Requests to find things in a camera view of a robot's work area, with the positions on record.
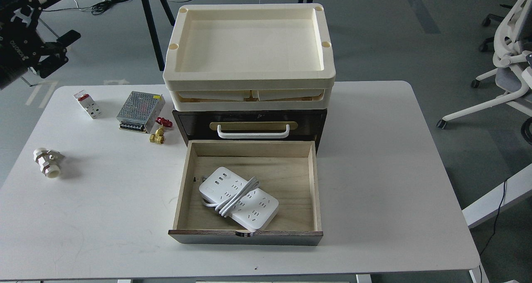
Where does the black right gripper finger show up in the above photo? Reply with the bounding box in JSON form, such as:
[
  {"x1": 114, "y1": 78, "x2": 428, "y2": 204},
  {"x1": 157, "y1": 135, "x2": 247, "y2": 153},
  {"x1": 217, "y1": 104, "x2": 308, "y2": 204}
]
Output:
[{"x1": 57, "y1": 30, "x2": 81, "y2": 48}]

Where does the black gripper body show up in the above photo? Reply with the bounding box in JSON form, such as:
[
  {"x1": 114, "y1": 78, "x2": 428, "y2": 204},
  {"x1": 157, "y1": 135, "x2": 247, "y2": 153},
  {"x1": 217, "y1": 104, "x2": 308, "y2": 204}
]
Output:
[{"x1": 0, "y1": 0, "x2": 69, "y2": 89}]

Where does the white power strip with cable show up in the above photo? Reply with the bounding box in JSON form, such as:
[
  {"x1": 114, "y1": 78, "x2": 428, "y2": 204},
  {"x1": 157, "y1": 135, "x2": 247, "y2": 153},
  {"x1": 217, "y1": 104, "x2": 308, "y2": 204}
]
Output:
[{"x1": 199, "y1": 166, "x2": 279, "y2": 232}]

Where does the white red circuit breaker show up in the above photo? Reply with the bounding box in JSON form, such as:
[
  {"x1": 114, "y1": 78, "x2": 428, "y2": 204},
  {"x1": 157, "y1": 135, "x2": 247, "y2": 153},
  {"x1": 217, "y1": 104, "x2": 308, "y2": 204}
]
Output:
[{"x1": 73, "y1": 90, "x2": 101, "y2": 119}]

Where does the metal mesh power supply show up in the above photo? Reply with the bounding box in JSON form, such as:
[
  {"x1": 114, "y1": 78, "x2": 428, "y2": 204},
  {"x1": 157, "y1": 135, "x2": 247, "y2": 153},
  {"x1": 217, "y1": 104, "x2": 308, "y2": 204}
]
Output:
[{"x1": 116, "y1": 91, "x2": 165, "y2": 134}]

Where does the white plastic pipe fitting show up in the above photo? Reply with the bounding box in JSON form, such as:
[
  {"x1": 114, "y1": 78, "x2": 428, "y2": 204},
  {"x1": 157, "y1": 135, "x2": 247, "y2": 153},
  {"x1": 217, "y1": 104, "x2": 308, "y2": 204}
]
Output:
[{"x1": 33, "y1": 148, "x2": 65, "y2": 178}]

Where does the cream plastic stacking tray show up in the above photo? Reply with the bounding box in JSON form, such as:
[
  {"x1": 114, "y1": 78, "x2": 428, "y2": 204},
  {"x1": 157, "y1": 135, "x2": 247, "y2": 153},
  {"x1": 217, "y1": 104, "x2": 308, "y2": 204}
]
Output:
[{"x1": 163, "y1": 3, "x2": 336, "y2": 111}]

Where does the open wooden drawer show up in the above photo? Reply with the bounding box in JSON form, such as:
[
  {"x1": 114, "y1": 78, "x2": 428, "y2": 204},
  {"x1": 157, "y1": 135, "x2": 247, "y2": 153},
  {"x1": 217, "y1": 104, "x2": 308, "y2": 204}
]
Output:
[{"x1": 168, "y1": 140, "x2": 323, "y2": 246}]

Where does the white office chair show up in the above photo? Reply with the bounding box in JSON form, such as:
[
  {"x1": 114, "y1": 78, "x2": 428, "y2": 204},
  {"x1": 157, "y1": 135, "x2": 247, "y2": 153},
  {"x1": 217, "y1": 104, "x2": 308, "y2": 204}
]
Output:
[{"x1": 437, "y1": 0, "x2": 531, "y2": 128}]

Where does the black table leg frame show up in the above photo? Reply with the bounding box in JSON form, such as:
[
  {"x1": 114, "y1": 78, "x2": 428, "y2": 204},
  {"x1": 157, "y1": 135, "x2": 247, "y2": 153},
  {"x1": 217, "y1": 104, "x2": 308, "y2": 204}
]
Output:
[{"x1": 136, "y1": 0, "x2": 175, "y2": 71}]

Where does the brass valve with red handle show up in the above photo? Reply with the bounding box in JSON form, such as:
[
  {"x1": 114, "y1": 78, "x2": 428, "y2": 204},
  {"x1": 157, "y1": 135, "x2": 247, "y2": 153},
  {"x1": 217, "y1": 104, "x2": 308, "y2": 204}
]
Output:
[{"x1": 149, "y1": 117, "x2": 173, "y2": 145}]

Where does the white drawer handle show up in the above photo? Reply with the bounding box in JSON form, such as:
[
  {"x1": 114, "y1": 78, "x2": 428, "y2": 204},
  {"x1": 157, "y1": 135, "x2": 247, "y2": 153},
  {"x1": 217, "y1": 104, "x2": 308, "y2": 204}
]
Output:
[{"x1": 217, "y1": 123, "x2": 291, "y2": 139}]

